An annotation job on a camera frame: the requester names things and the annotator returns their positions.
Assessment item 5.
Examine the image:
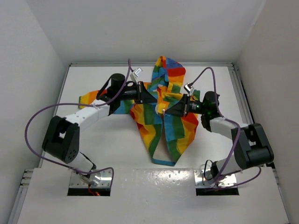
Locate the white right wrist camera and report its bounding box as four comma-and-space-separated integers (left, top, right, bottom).
184, 83, 194, 95

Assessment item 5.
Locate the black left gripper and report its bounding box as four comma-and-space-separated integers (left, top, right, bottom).
117, 80, 157, 104

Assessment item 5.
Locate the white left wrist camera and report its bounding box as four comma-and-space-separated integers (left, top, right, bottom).
130, 67, 143, 79

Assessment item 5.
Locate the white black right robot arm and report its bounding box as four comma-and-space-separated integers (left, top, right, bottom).
165, 91, 274, 182

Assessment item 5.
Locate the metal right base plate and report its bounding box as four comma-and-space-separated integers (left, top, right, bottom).
193, 169, 238, 188

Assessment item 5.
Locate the metal base plate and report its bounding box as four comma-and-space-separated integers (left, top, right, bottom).
193, 169, 238, 188
69, 168, 114, 189

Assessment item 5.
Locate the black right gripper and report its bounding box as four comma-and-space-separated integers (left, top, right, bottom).
165, 94, 207, 117

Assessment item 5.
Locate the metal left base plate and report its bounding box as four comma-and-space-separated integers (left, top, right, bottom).
69, 168, 114, 189

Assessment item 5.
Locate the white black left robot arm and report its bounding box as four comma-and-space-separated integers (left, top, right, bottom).
42, 73, 157, 175

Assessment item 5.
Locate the rainbow striped hooded jacket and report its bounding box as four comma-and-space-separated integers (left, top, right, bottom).
78, 55, 201, 167

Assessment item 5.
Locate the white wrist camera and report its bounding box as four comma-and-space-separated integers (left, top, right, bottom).
184, 83, 194, 95
130, 67, 143, 79

